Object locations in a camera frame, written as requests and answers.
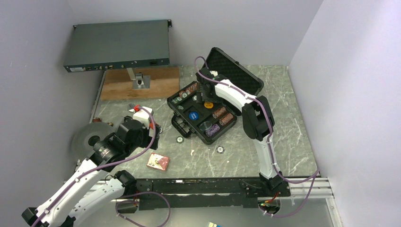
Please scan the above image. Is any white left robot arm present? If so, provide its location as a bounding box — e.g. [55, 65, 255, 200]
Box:
[21, 110, 160, 227]

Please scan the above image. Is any red playing card deck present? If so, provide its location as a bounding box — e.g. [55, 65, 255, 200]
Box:
[146, 153, 170, 171]

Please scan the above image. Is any clear dealer button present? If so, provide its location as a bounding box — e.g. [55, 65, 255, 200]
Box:
[199, 121, 212, 131]

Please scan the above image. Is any blue poker chip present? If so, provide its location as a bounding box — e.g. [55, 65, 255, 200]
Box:
[216, 146, 225, 154]

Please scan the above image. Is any green poker chip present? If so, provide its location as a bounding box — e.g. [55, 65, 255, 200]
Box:
[176, 136, 184, 144]

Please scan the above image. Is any grey rack server unit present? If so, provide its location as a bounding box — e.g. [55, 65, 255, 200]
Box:
[63, 19, 173, 72]

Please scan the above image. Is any orange chip stack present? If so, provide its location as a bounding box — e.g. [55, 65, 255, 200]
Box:
[212, 106, 227, 119]
[219, 113, 234, 126]

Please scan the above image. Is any metal stand bracket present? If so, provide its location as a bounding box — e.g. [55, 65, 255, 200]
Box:
[126, 68, 150, 89]

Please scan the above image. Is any mixed red chip stack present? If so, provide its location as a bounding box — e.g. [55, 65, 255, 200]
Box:
[179, 82, 198, 98]

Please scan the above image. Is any black poker case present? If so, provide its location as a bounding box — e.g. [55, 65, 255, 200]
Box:
[167, 47, 264, 145]

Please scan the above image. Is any wooden board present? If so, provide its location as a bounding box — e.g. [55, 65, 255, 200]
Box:
[100, 66, 180, 101]

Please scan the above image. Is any orange big blind button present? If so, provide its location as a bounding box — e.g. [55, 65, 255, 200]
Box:
[204, 102, 214, 109]

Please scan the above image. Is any blue small blind button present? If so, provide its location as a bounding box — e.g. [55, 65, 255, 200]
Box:
[188, 112, 199, 121]

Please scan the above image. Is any purple chip stack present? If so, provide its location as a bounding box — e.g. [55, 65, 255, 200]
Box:
[205, 124, 220, 138]

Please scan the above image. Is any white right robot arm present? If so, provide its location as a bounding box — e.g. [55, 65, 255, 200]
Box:
[196, 72, 283, 196]

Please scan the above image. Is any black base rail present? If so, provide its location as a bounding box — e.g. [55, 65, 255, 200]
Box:
[120, 176, 291, 210]

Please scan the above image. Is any grey filament spool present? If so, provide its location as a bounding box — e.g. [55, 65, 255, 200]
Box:
[71, 122, 114, 161]

